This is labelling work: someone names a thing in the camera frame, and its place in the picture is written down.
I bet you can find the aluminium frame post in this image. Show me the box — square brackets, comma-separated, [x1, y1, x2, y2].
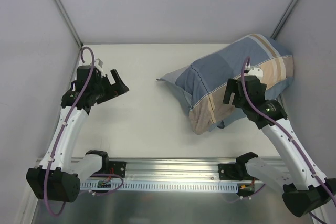
[53, 0, 83, 48]
[270, 0, 300, 40]

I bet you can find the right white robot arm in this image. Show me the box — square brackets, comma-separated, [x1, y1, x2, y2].
[220, 76, 335, 217]

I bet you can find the right aluminium frame post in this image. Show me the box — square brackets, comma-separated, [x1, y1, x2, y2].
[270, 0, 300, 40]

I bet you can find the blue beige striped pillowcase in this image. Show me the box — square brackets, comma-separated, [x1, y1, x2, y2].
[159, 34, 294, 135]

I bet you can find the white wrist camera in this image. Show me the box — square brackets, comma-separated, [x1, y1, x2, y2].
[94, 59, 107, 77]
[244, 64, 264, 81]

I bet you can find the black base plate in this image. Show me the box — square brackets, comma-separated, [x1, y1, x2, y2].
[218, 163, 244, 181]
[107, 161, 127, 178]

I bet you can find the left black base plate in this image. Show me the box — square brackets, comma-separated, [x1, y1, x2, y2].
[107, 161, 127, 178]

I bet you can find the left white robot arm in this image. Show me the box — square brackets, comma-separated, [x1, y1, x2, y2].
[26, 65, 129, 202]

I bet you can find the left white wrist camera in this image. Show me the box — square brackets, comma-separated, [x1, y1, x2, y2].
[94, 59, 107, 77]

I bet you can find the aluminium mounting rail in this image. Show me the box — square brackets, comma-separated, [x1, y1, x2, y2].
[110, 158, 236, 183]

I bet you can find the slotted white cable duct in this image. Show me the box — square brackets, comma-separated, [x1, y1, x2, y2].
[80, 179, 238, 194]

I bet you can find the left aluminium frame post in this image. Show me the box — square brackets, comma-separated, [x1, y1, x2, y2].
[53, 0, 83, 48]

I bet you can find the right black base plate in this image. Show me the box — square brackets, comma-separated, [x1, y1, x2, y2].
[218, 163, 244, 181]

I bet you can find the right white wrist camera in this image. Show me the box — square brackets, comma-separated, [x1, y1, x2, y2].
[244, 64, 264, 81]

